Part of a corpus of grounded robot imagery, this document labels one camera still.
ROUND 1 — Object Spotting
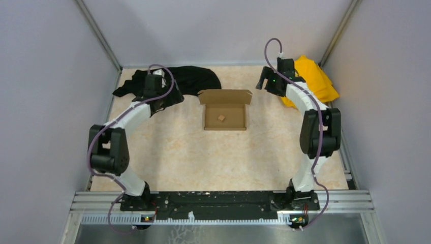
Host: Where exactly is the purple cable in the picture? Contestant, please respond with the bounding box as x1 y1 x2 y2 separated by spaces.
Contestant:
264 38 330 232
86 64 176 235

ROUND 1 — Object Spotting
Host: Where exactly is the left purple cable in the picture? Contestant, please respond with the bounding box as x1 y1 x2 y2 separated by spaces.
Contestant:
86 64 176 235

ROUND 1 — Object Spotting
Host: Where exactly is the aluminium frame rail front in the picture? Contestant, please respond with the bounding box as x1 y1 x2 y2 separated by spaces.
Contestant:
70 190 375 226

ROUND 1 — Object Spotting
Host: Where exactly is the black cloth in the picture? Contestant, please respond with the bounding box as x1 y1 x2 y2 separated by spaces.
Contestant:
112 66 222 97

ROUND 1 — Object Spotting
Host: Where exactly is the left aluminium corner post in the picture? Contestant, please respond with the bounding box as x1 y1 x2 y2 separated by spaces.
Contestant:
74 0 122 72

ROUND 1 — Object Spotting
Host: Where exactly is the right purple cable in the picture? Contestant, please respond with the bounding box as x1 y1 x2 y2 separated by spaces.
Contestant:
264 38 330 232

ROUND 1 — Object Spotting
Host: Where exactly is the aluminium corner post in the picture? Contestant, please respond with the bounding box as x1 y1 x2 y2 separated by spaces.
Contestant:
318 0 362 67
74 0 122 72

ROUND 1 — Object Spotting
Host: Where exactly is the brown cardboard paper box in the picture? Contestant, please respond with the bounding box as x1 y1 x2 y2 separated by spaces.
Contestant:
198 89 253 131

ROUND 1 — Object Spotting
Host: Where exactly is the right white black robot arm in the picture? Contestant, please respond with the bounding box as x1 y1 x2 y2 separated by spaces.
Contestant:
256 57 341 209

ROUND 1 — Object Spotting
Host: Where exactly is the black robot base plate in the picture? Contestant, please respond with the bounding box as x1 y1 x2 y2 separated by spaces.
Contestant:
120 191 320 221

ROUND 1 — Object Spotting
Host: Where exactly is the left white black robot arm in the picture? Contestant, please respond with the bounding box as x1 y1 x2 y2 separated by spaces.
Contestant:
86 65 184 210

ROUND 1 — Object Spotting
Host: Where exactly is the right aluminium corner post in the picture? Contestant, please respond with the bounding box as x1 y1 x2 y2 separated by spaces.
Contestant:
318 0 362 67

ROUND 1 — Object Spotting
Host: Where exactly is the yellow folded cloth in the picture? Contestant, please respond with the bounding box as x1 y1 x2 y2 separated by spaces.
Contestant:
294 55 340 103

